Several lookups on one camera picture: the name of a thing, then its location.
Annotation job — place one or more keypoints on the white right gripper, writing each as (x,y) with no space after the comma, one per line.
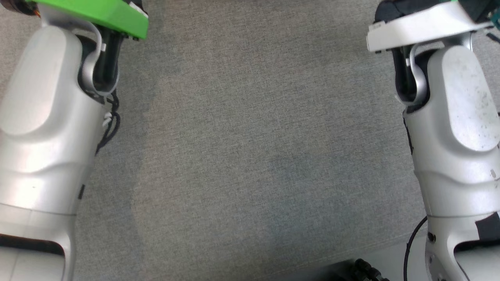
(422,27)

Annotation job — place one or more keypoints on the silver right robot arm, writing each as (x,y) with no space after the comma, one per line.
(457,156)

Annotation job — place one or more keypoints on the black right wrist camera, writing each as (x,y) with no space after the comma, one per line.
(480,8)

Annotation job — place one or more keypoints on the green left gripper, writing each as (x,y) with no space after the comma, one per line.
(101,13)

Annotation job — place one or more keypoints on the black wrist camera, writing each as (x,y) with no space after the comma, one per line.
(480,8)
(17,6)

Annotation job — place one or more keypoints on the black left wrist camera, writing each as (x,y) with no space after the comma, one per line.
(17,6)

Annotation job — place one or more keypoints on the black corrugated conduit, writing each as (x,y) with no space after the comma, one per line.
(365,269)

